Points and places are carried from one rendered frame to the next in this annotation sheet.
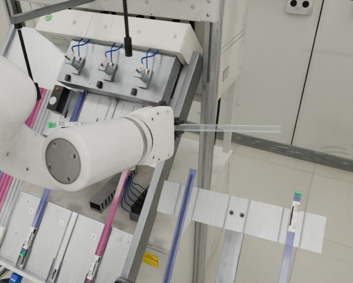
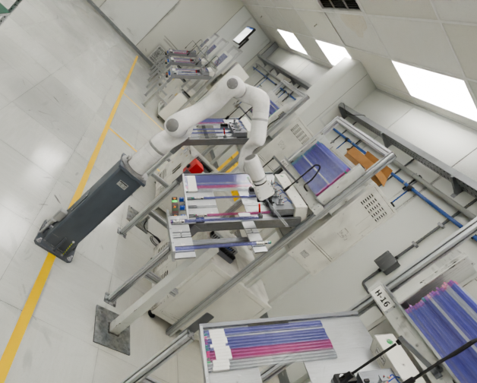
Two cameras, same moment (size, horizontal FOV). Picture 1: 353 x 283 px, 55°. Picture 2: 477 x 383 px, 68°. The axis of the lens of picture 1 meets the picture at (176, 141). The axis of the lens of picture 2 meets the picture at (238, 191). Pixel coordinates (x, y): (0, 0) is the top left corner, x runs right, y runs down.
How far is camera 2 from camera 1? 1.58 m
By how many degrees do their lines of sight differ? 40
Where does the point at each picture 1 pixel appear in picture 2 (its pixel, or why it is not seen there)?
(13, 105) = (258, 140)
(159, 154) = (259, 191)
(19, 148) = (247, 151)
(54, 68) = not seen: hidden behind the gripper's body
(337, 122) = not seen: outside the picture
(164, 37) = (298, 202)
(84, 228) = (213, 210)
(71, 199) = not seen: hidden behind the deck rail
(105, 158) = (254, 164)
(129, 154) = (257, 173)
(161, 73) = (284, 207)
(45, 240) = (200, 202)
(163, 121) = (269, 189)
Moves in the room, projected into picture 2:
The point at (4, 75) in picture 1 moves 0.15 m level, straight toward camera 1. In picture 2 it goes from (263, 137) to (258, 133)
